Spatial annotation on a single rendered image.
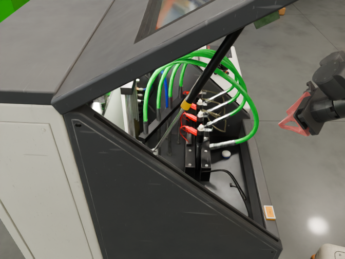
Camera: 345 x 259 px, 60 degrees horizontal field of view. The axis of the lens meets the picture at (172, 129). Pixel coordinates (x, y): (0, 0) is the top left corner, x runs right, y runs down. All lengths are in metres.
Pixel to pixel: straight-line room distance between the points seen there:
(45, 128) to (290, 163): 2.27
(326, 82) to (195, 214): 0.47
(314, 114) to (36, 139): 0.62
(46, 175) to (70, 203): 0.12
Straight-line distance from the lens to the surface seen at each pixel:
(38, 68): 0.72
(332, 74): 0.65
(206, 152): 1.20
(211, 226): 0.90
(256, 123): 0.89
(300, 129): 0.77
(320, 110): 0.73
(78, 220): 0.94
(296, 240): 2.26
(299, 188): 2.54
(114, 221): 0.91
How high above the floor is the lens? 1.82
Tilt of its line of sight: 40 degrees down
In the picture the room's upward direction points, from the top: 1 degrees clockwise
